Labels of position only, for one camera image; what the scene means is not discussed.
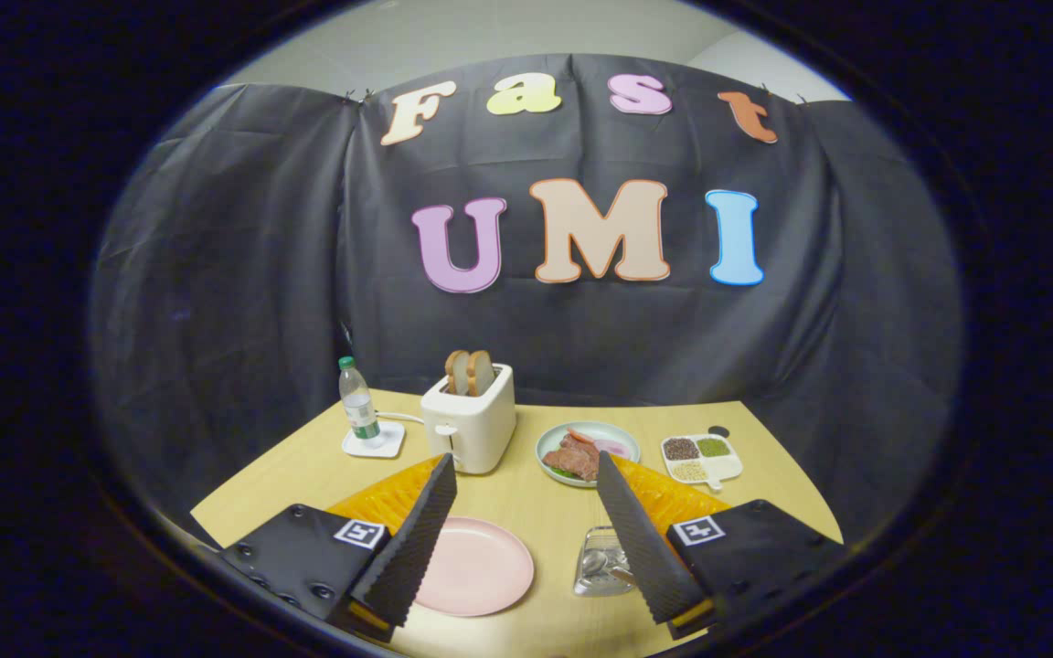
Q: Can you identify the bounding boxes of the pink round plate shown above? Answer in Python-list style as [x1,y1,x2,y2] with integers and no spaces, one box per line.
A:
[414,517,536,618]

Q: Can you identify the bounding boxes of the cooked meat slices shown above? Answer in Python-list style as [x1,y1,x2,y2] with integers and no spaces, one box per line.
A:
[542,432,602,483]

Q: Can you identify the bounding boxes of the clear plastic water bottle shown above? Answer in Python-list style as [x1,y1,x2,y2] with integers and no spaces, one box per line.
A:
[337,356,381,441]

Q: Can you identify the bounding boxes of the cream white toaster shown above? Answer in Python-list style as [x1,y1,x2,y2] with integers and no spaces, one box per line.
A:
[420,363,518,475]

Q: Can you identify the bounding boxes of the metal wire cutlery rack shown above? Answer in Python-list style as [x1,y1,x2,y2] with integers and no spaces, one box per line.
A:
[573,525,637,599]

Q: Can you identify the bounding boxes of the wooden handled metal spoon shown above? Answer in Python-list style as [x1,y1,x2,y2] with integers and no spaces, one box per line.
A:
[581,548,637,586]

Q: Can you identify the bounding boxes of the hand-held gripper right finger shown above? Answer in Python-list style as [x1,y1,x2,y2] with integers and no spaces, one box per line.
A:
[596,451,847,641]

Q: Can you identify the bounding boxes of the pale green plate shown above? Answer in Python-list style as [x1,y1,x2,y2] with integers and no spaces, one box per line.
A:
[536,420,642,489]

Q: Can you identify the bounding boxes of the white divided spice dish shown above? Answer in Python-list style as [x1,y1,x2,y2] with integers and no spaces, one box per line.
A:
[660,433,744,491]

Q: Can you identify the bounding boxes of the small white square tray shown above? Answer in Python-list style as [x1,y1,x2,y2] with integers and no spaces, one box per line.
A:
[342,421,407,460]

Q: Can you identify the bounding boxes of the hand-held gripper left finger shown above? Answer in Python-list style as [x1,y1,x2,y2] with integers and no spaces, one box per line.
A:
[220,452,459,642]

